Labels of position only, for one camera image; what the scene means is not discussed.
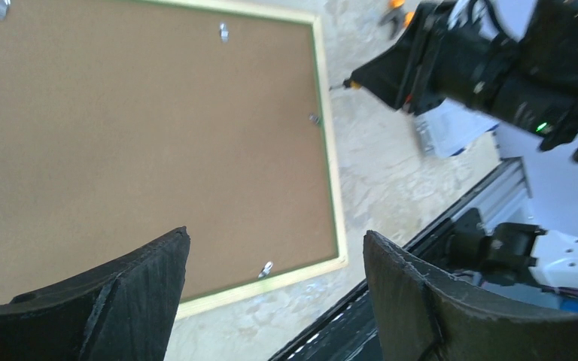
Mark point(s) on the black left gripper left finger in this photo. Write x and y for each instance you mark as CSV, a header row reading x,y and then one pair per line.
x,y
121,310

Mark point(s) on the orange handled pliers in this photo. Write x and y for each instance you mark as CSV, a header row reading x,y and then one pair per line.
x,y
397,16

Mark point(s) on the clear plastic box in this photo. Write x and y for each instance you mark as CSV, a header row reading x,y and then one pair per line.
x,y
447,130

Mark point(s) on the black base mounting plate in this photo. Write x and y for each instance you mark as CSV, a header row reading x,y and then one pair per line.
x,y
347,331

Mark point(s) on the yellow handled screwdriver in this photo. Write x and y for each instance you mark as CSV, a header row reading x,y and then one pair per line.
x,y
346,84

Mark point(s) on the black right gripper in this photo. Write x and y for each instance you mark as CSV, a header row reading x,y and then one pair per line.
x,y
459,51

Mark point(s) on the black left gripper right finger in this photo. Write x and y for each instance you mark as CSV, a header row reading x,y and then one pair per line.
x,y
425,313

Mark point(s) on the metal frame clip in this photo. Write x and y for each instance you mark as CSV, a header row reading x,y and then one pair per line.
x,y
4,8
266,269
314,118
224,32

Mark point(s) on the green wooden picture frame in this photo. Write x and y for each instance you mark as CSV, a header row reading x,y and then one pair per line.
x,y
123,120

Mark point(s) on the aluminium front rail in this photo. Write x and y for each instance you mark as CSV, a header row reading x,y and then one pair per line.
x,y
502,196

